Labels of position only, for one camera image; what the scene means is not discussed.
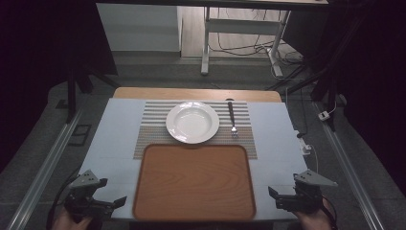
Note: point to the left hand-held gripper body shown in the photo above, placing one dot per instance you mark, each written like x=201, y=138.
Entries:
x=83, y=191

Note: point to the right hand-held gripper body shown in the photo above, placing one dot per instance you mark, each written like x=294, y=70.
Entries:
x=307, y=193

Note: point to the person's right hand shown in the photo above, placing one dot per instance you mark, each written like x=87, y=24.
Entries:
x=314, y=220

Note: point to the person's left hand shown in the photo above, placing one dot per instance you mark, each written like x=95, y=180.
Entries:
x=68, y=222

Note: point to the pale blue table cover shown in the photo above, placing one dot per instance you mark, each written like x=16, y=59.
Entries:
x=111, y=143

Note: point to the striped woven placemat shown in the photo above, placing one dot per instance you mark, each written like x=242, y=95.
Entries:
x=153, y=127

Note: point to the brown wooden tray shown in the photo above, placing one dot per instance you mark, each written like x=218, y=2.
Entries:
x=194, y=183

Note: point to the black stand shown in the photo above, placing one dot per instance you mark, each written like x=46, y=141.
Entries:
x=328, y=73
x=72, y=80

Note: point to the white round plate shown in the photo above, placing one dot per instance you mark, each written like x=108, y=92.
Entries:
x=192, y=122

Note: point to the wooden table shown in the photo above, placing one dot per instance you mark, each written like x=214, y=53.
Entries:
x=191, y=93

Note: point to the white cabinet panel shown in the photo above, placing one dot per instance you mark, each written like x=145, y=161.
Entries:
x=137, y=27

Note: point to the white-framed desk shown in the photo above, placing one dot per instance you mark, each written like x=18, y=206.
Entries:
x=242, y=26

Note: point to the aluminium floor rail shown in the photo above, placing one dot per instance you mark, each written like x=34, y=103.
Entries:
x=44, y=172
x=348, y=166

